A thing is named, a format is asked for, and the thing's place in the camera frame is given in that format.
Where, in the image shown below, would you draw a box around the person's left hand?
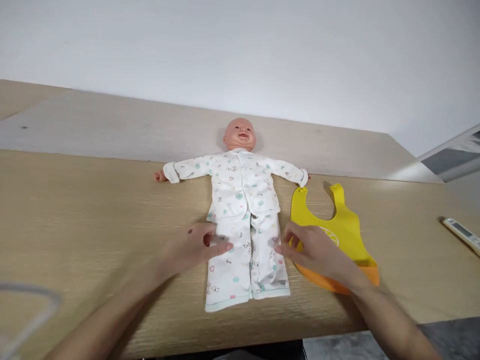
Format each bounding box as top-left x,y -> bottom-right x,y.
157,221 -> 235,281

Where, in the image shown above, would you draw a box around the person's right hand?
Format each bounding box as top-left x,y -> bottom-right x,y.
274,221 -> 362,292

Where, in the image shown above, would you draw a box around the white printed doll trousers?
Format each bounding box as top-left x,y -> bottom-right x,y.
204,209 -> 292,314

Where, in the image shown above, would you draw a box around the yellow silicone bib orange pocket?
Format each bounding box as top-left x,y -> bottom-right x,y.
290,182 -> 380,294

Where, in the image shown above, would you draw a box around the white printed doll shirt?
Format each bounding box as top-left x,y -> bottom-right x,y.
163,147 -> 309,221

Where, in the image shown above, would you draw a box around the baby doll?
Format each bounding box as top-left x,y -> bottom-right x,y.
153,117 -> 312,184

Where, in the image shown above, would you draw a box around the white remote control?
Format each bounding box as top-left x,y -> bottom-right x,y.
442,216 -> 480,258

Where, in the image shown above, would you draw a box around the white clothes hanger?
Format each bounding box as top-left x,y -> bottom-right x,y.
0,283 -> 63,360

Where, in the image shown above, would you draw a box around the white window frame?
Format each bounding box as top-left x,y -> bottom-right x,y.
416,123 -> 480,184

